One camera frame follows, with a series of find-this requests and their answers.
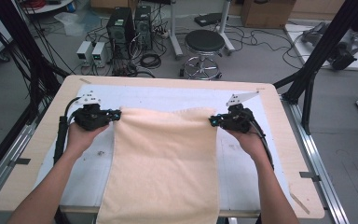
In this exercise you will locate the grey and black machine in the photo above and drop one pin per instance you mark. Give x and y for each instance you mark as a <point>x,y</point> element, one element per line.
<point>345,46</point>

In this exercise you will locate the person's right hand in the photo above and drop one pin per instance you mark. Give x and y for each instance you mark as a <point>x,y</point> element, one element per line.
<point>253,144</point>

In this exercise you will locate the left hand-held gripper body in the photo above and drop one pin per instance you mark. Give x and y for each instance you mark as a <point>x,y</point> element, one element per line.
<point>90,118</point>

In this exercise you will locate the clear plastic bag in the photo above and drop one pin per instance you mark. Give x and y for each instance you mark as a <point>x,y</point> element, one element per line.
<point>71,23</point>

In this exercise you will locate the black metal frame stand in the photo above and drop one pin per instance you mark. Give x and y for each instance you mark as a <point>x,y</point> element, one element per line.
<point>323,46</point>

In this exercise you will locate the white floor board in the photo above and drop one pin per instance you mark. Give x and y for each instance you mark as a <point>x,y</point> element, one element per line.
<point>298,46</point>

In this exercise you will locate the black round stool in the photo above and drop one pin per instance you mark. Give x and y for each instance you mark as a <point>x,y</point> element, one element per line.
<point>204,40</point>

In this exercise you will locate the cardboard box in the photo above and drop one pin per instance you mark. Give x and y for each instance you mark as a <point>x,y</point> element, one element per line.
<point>267,15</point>

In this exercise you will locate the aluminium rail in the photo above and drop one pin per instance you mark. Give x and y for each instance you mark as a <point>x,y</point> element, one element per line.
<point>320,174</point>
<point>0,183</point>

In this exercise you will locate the slim black computer tower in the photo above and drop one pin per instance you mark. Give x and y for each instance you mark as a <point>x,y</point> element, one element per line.
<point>143,28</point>

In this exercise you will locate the cream towel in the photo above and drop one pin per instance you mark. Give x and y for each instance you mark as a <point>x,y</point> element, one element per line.
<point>158,161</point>

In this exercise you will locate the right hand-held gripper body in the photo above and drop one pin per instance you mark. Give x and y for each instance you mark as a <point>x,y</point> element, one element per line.
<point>236,119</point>

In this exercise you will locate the white grid mat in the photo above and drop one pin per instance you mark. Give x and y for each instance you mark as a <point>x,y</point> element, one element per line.
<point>167,98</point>

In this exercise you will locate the black flat device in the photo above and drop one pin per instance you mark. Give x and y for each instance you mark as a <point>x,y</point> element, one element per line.
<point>208,19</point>

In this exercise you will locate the white desk leg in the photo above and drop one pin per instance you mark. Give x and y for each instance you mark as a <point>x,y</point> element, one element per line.
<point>174,34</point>
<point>225,28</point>

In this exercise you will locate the white power supply unit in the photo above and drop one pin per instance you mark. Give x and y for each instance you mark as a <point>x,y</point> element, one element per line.
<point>84,51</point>
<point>101,53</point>

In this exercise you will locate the tan tape strip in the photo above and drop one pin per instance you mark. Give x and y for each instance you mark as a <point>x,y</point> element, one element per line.
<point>300,202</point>

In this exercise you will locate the person's left hand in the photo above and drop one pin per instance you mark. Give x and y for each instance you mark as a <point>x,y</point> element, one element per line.
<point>79,140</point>

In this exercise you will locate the large black computer tower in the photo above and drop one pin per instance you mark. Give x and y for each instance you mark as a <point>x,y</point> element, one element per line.
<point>119,31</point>

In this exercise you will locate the white round table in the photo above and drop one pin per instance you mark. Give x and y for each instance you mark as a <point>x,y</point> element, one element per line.
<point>52,7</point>

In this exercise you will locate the grey metal bracket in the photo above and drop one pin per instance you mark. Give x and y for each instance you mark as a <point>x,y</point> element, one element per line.
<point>20,161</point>
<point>309,175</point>

